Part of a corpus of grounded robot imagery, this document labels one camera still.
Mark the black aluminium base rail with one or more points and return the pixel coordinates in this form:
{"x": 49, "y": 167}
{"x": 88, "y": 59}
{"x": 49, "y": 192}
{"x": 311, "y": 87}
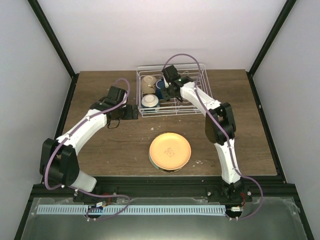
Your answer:
{"x": 210, "y": 188}

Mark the black left frame post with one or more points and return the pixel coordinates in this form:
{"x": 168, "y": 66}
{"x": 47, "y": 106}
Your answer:
{"x": 44, "y": 22}

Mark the metal sheet front panel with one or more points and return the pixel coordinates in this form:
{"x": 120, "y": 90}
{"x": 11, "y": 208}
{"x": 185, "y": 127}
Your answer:
{"x": 274, "y": 218}

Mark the dark blue mug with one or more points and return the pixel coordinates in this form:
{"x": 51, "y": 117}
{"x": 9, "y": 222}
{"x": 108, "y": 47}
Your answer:
{"x": 160, "y": 84}

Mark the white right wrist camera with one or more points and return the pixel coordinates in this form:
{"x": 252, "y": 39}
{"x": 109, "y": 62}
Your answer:
{"x": 165, "y": 79}

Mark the green plate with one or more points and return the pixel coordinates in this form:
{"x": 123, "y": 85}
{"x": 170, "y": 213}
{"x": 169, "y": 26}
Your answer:
{"x": 168, "y": 164}

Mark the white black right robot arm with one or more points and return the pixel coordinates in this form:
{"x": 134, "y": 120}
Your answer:
{"x": 220, "y": 126}

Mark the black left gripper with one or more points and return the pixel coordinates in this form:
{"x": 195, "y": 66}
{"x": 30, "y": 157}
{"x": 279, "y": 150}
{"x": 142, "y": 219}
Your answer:
{"x": 129, "y": 114}

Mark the black frame post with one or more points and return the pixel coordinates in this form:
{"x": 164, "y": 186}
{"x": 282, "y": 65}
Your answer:
{"x": 280, "y": 20}
{"x": 44, "y": 22}

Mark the light blue slotted cable duct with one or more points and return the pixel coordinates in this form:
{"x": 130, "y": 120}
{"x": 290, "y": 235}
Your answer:
{"x": 133, "y": 210}

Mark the large cream ceramic bowl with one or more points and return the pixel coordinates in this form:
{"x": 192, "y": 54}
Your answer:
{"x": 148, "y": 84}

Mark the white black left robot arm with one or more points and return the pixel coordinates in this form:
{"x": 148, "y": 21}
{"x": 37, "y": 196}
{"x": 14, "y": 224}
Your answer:
{"x": 59, "y": 157}

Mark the teal cup white interior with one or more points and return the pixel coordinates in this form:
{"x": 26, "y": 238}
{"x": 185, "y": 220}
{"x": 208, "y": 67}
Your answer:
{"x": 150, "y": 102}

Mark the black right frame post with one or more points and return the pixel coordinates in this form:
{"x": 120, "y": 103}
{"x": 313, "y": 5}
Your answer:
{"x": 280, "y": 20}

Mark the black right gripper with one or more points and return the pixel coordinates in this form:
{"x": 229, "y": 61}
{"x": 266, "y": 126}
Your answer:
{"x": 166, "y": 97}

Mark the white wire dish rack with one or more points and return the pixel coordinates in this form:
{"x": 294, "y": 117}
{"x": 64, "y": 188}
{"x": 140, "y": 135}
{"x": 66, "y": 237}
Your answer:
{"x": 172, "y": 107}

